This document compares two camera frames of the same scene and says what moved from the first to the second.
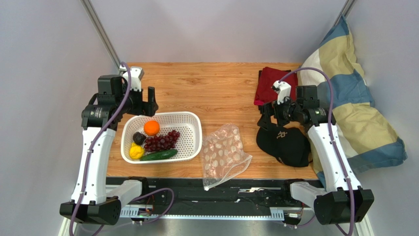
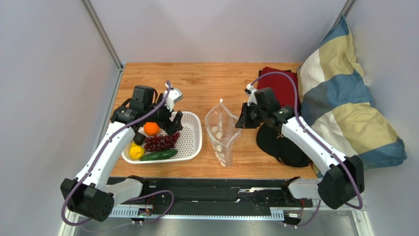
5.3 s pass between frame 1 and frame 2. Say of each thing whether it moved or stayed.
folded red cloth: stayed
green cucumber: stayed
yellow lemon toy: stayed
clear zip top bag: moved
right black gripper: moved
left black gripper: moved
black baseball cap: stayed
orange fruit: stayed
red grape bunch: stayed
